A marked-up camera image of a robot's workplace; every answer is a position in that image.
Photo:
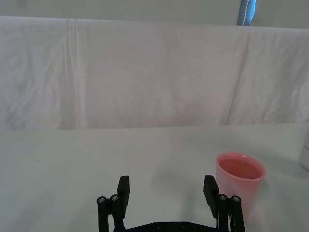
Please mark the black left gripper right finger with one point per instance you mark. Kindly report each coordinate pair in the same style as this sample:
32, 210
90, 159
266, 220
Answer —
211, 195

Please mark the white curtain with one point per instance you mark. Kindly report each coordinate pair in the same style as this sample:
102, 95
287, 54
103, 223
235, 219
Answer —
120, 79

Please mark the white table cloth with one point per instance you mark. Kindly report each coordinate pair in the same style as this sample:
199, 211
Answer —
72, 174

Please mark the pink plastic cup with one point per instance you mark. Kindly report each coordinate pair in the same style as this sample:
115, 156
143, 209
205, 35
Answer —
241, 183

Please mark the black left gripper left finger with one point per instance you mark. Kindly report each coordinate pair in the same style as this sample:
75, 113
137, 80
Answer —
123, 195

